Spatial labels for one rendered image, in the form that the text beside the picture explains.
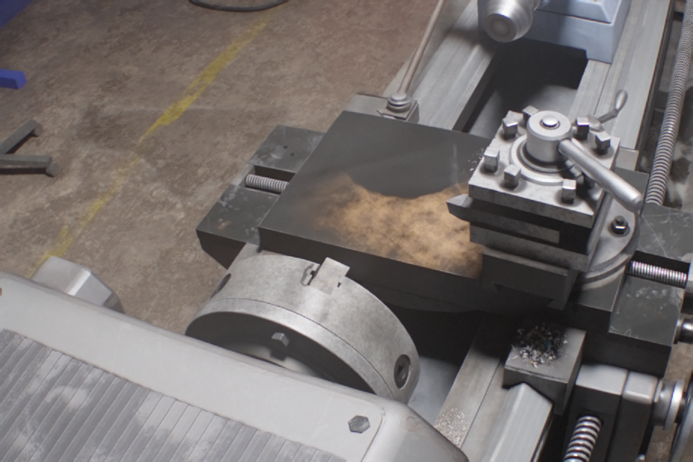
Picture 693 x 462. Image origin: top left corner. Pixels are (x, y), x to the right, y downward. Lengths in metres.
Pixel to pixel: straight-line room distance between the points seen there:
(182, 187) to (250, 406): 2.40
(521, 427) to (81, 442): 0.72
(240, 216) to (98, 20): 2.87
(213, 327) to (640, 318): 0.66
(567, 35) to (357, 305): 1.13
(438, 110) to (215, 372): 1.12
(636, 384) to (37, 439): 0.92
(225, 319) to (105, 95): 2.79
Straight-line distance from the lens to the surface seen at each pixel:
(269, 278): 0.94
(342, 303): 0.92
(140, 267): 2.82
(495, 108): 1.97
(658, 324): 1.34
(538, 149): 1.14
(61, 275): 0.90
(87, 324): 0.78
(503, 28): 1.55
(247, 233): 1.50
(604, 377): 1.37
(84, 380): 0.73
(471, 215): 1.18
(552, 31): 1.94
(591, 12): 1.89
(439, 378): 1.45
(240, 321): 0.93
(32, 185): 3.34
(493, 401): 1.29
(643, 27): 2.08
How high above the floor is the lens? 1.87
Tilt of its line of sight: 43 degrees down
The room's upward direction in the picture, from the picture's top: 8 degrees counter-clockwise
